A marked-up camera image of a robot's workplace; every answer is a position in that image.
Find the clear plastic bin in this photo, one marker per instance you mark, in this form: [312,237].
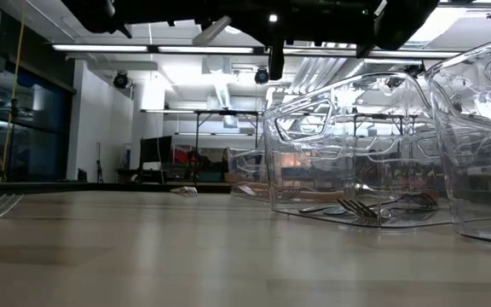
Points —
[475,170]
[245,170]
[313,170]

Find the silver ceiling air duct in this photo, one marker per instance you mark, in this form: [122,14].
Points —
[463,25]

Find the black ceiling spotlight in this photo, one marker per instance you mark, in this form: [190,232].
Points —
[120,81]
[261,77]

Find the black background table frame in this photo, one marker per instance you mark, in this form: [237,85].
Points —
[197,145]

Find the black fork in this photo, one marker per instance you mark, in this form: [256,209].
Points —
[420,200]

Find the black tripod stand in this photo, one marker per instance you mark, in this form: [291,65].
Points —
[13,140]

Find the black monitor screen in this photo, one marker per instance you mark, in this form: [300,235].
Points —
[156,149]

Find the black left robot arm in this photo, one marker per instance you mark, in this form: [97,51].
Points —
[88,15]

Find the black aluminium table frame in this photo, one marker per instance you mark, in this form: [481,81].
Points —
[79,187]

